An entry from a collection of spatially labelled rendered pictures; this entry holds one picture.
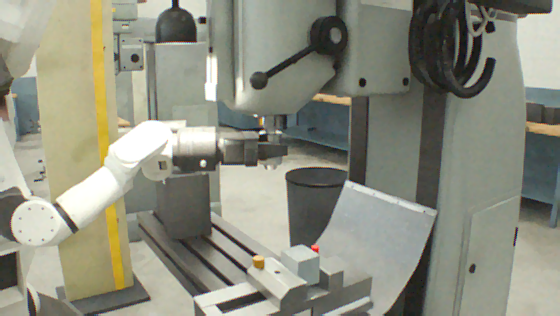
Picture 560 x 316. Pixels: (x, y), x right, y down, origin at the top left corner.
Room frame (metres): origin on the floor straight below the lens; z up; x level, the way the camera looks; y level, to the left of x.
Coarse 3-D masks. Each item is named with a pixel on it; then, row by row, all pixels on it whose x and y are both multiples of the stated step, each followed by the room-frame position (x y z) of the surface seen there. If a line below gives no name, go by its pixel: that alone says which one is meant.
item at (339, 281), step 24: (336, 264) 0.83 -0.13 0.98; (240, 288) 0.72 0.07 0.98; (312, 288) 0.72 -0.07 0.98; (336, 288) 0.71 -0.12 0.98; (360, 288) 0.75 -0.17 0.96; (216, 312) 0.64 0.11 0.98; (240, 312) 0.64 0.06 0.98; (264, 312) 0.64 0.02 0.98; (288, 312) 0.66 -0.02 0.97; (312, 312) 0.69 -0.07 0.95; (336, 312) 0.71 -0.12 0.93; (360, 312) 0.73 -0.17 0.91
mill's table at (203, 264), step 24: (144, 216) 1.28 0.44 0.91; (216, 216) 1.29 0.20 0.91; (144, 240) 1.25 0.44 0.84; (168, 240) 1.09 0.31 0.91; (192, 240) 1.10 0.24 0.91; (216, 240) 1.10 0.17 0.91; (240, 240) 1.10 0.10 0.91; (168, 264) 1.06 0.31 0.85; (192, 264) 0.95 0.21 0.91; (216, 264) 0.95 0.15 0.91; (240, 264) 0.96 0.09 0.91; (192, 288) 0.92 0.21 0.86; (216, 288) 0.84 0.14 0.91
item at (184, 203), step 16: (176, 176) 1.11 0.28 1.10; (192, 176) 1.12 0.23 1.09; (208, 176) 1.14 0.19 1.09; (160, 192) 1.22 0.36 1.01; (176, 192) 1.10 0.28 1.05; (192, 192) 1.12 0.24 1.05; (208, 192) 1.14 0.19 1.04; (160, 208) 1.24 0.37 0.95; (176, 208) 1.10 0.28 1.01; (192, 208) 1.12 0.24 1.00; (208, 208) 1.14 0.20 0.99; (176, 224) 1.10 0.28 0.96; (192, 224) 1.12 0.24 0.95; (208, 224) 1.14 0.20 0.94
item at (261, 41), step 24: (240, 0) 0.74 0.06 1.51; (264, 0) 0.72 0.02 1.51; (288, 0) 0.73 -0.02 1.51; (312, 0) 0.76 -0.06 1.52; (336, 0) 0.80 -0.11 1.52; (240, 24) 0.74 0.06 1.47; (264, 24) 0.72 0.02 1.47; (288, 24) 0.73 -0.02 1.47; (312, 24) 0.76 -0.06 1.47; (240, 48) 0.74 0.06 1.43; (264, 48) 0.72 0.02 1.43; (288, 48) 0.73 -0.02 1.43; (240, 72) 0.74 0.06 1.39; (264, 72) 0.72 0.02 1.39; (288, 72) 0.73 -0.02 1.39; (312, 72) 0.76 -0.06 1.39; (240, 96) 0.75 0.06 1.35; (264, 96) 0.73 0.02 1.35; (288, 96) 0.75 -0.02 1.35; (312, 96) 0.80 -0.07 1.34
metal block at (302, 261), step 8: (288, 248) 0.76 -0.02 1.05; (296, 248) 0.76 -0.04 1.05; (304, 248) 0.76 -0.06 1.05; (288, 256) 0.73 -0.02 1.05; (296, 256) 0.73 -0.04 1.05; (304, 256) 0.73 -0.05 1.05; (312, 256) 0.73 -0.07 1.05; (288, 264) 0.73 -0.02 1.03; (296, 264) 0.71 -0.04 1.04; (304, 264) 0.71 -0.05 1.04; (312, 264) 0.72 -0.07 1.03; (296, 272) 0.71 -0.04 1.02; (304, 272) 0.71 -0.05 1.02; (312, 272) 0.72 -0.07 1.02; (304, 280) 0.71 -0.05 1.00; (312, 280) 0.72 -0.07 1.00
